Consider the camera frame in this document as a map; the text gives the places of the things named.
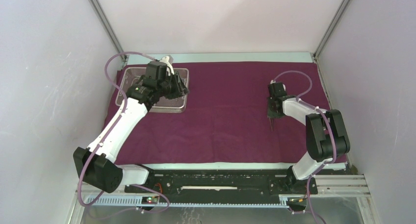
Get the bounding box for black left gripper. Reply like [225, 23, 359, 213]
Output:
[157, 70, 190, 100]

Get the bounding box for steel surgical tweezers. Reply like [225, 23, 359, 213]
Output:
[268, 118, 273, 131]

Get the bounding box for metal mesh instrument tray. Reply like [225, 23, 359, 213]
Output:
[115, 65, 189, 113]

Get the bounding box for magenta surgical wrap cloth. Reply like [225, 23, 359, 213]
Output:
[116, 62, 329, 165]

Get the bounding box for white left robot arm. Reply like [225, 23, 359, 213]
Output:
[73, 56, 189, 193]

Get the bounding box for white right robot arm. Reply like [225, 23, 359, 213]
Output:
[267, 81, 350, 194]

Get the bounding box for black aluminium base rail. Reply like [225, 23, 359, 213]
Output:
[68, 172, 378, 214]

